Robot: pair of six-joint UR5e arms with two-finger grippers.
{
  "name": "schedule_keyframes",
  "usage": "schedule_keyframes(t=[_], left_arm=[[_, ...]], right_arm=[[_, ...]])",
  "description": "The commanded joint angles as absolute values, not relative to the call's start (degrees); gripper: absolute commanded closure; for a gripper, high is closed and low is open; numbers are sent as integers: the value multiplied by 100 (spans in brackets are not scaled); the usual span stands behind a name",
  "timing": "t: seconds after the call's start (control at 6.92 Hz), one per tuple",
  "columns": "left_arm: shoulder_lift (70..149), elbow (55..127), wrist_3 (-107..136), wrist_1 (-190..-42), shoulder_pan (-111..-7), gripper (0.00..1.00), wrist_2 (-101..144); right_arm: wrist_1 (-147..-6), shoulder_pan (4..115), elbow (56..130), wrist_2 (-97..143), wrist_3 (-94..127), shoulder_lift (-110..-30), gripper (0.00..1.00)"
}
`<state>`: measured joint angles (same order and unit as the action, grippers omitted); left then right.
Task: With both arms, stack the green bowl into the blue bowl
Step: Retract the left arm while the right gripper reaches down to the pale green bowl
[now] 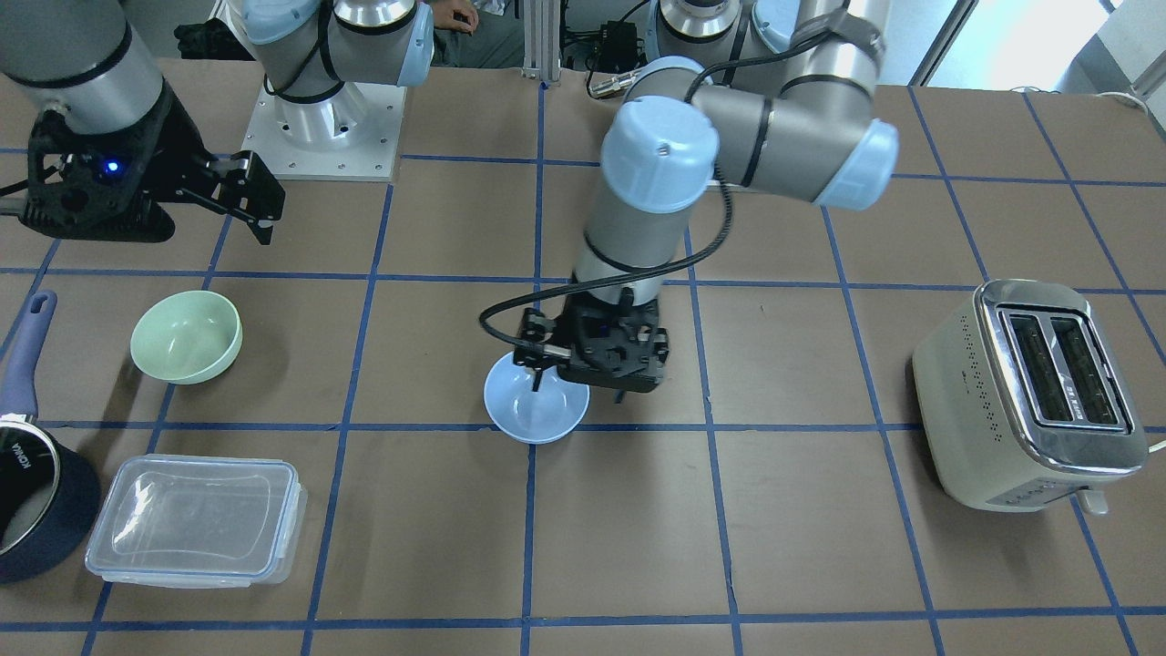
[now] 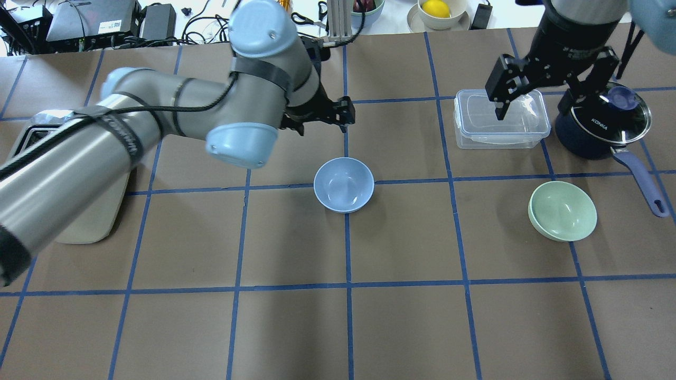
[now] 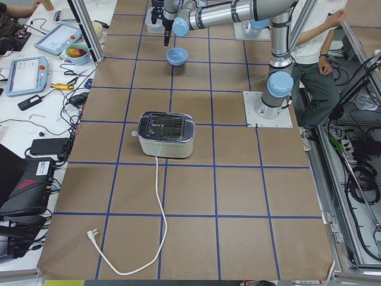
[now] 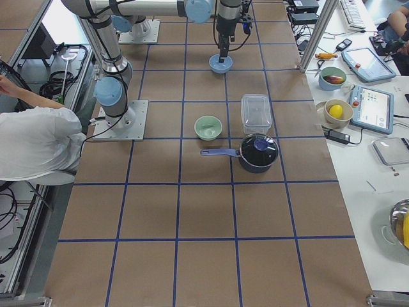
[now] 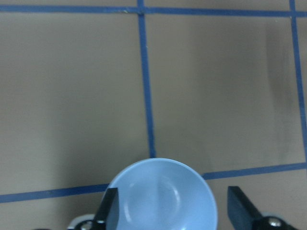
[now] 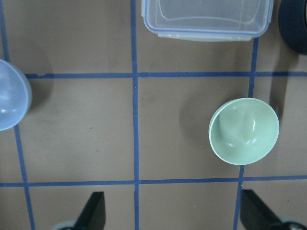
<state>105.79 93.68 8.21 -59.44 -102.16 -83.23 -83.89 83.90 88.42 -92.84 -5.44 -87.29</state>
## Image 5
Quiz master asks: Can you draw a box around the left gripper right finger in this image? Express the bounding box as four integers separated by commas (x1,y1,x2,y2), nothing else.
227,186,263,230

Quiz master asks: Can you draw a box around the blue bowl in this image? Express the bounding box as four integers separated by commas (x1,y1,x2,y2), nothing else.
108,158,218,230

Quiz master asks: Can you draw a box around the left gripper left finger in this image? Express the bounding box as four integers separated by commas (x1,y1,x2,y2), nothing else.
92,188,119,230

